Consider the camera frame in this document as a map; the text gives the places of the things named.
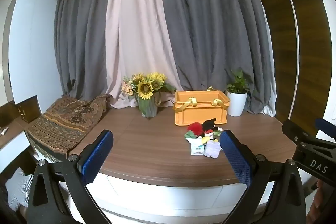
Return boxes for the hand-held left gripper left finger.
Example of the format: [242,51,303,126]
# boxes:
[28,130,124,224]

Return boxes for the pale lavender folded socks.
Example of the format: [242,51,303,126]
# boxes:
[204,140,222,159]

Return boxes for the grey-green ribbed flower pot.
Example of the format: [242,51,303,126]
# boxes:
[135,92,161,118]

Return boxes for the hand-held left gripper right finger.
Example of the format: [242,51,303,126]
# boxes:
[219,130,307,224]

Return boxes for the white sheer curtain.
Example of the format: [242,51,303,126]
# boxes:
[262,2,277,117]

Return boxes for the red and green fluffy toy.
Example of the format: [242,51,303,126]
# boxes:
[186,122,204,139]

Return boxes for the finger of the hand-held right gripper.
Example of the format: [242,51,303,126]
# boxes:
[315,118,336,140]
[282,119,336,153]

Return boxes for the wide grey curtain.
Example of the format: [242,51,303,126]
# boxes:
[156,0,277,116]

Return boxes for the orange plastic crate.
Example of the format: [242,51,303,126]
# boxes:
[173,87,231,126]

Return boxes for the blue cartoon tissue pack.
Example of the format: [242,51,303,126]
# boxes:
[189,139,205,156]

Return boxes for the person's right hand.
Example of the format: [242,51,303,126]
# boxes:
[308,179,326,217]

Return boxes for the wooden side cabinet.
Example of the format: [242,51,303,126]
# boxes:
[0,95,42,155]

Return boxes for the striped cloth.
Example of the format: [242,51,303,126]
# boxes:
[5,168,35,211]

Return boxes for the narrow grey curtain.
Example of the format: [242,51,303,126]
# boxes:
[53,0,114,102]

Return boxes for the brown patterned cloth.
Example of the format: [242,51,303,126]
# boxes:
[27,94,113,155]

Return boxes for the black mouse plush toy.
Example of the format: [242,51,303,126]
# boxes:
[201,118,223,143]

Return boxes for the white plant pot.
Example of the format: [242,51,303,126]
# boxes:
[226,91,248,117]

